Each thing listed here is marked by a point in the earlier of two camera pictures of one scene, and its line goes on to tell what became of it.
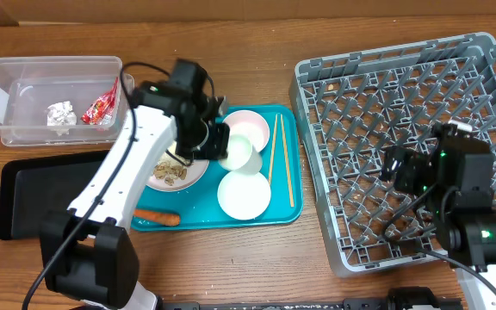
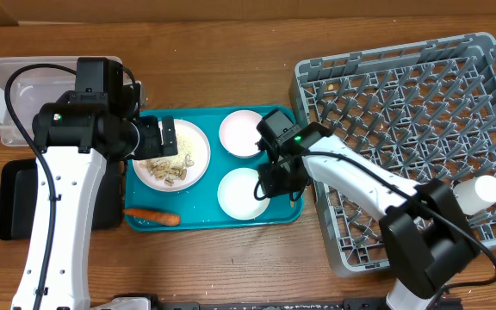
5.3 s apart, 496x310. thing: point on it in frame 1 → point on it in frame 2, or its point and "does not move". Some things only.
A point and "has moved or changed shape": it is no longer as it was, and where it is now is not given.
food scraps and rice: x=170 y=169 does not move
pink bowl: x=248 y=122 does not move
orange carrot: x=164 y=219 does not move
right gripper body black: x=413 y=178 → x=282 y=180
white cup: x=242 y=156 has moved or changed shape
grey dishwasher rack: x=350 y=108 does not move
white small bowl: x=244 y=195 does not move
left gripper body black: x=204 y=141 → x=149 y=145
